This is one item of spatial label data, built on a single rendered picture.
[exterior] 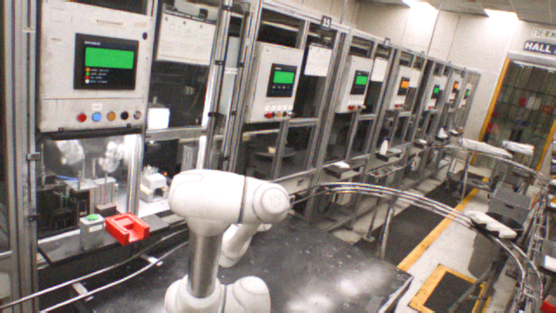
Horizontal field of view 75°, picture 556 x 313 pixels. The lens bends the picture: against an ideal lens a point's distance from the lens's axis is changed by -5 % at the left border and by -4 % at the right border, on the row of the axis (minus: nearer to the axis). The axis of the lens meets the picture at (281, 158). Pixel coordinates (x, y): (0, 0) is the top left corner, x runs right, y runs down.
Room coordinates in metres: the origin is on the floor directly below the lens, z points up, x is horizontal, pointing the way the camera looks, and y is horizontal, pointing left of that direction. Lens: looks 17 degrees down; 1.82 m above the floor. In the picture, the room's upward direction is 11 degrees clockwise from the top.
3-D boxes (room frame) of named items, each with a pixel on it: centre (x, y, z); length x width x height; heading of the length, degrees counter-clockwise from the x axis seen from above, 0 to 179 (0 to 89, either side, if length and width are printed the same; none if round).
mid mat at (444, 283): (2.86, -1.75, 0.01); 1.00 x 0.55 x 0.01; 146
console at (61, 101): (1.45, 0.84, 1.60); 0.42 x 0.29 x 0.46; 146
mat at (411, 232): (5.32, -2.52, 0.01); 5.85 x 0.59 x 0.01; 146
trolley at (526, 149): (6.80, -4.28, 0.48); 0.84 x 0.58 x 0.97; 154
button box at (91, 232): (1.29, 0.70, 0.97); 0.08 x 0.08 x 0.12; 56
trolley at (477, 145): (5.98, -3.22, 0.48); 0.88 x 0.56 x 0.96; 74
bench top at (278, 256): (1.62, -0.05, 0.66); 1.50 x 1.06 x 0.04; 146
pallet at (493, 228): (2.56, -1.61, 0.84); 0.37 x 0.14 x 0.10; 24
